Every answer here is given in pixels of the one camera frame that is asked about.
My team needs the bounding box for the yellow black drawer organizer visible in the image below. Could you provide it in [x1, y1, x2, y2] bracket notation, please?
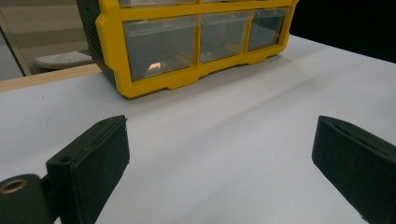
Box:
[76, 0, 300, 100]

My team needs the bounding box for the black curtain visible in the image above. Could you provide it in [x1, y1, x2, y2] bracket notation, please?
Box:
[289, 0, 396, 64]

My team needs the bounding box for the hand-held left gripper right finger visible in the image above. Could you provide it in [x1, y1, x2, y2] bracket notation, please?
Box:
[311, 115, 396, 224]

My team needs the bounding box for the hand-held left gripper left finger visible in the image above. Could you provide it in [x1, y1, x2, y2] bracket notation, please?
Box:
[45, 114, 132, 224]

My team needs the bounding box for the white perforated object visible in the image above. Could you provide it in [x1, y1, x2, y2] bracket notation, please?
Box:
[32, 49, 94, 71]

